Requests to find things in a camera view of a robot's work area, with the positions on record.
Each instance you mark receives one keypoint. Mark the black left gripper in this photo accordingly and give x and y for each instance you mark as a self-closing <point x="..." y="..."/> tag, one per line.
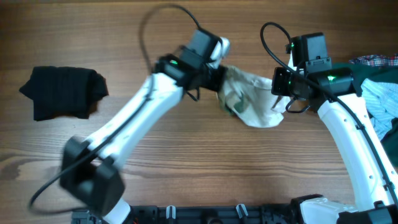
<point x="221" y="75"/>

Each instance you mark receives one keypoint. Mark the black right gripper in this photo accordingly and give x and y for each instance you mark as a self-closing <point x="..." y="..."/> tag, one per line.
<point x="278" y="73"/>

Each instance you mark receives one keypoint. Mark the white beige garment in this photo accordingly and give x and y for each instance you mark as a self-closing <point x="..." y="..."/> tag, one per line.
<point x="248" y="96"/>

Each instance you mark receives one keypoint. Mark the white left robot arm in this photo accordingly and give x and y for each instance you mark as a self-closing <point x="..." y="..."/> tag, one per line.
<point x="91" y="169"/>

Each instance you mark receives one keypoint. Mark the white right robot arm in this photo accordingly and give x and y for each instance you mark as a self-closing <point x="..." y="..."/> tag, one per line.
<point x="333" y="94"/>

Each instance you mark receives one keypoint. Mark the dark green garment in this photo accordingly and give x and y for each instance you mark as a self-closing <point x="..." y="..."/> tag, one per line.
<point x="378" y="74"/>

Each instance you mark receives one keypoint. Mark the red plaid garment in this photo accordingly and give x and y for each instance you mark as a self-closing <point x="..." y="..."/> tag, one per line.
<point x="376" y="60"/>

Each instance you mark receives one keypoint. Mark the light blue striped garment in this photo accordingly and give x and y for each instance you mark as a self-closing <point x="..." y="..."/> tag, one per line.
<point x="381" y="103"/>

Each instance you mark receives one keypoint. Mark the black folded garment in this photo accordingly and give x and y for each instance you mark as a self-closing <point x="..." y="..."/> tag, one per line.
<point x="64" y="91"/>

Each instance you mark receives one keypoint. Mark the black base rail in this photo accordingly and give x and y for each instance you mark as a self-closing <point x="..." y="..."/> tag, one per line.
<point x="264" y="214"/>

